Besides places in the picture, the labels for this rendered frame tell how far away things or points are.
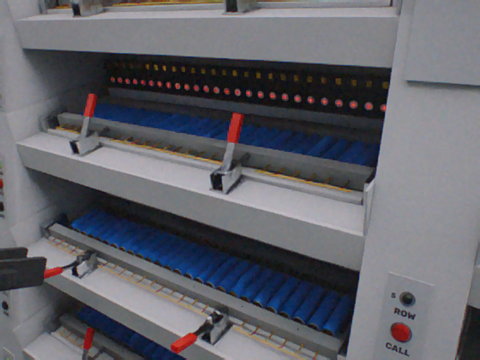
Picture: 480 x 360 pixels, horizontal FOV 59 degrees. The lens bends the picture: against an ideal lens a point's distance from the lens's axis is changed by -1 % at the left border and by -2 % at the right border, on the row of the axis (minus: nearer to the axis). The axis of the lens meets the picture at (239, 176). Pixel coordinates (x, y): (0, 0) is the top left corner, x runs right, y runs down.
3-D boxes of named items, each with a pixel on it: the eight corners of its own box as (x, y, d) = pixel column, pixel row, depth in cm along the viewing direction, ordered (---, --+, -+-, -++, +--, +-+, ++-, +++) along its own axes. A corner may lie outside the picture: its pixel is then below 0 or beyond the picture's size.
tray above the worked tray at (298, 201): (363, 273, 43) (370, 147, 36) (23, 165, 75) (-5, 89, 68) (417, 182, 57) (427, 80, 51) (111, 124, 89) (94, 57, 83)
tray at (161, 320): (335, 438, 47) (337, 383, 42) (26, 271, 79) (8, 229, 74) (392, 317, 61) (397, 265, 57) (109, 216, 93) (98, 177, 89)
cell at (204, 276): (229, 263, 68) (204, 289, 63) (219, 260, 69) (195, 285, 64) (228, 254, 67) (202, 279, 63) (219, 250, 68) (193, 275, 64)
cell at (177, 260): (199, 252, 71) (173, 276, 67) (190, 249, 72) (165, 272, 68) (197, 243, 70) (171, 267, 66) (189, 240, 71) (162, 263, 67)
